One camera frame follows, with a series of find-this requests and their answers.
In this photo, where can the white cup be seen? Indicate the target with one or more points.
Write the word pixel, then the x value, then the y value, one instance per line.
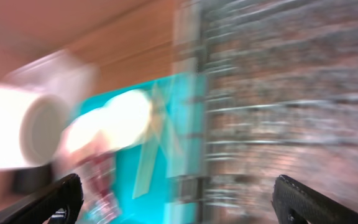
pixel 31 124

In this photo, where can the teal plastic tray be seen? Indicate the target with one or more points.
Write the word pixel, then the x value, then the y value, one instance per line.
pixel 161 204

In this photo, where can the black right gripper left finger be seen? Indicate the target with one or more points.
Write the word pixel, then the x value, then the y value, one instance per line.
pixel 59 202

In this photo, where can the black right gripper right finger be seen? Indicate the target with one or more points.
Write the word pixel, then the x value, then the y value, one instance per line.
pixel 296 203

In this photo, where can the clear plastic bin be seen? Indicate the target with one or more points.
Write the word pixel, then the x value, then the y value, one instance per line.
pixel 59 73

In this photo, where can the white bowl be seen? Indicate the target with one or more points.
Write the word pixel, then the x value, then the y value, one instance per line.
pixel 120 123

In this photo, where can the red foil snack wrapper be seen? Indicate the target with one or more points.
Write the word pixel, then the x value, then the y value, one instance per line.
pixel 97 175

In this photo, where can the grey dish rack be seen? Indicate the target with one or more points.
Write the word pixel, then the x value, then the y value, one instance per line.
pixel 275 91

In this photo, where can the wooden chopstick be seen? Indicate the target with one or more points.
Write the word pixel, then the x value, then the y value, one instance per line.
pixel 152 141
pixel 164 132

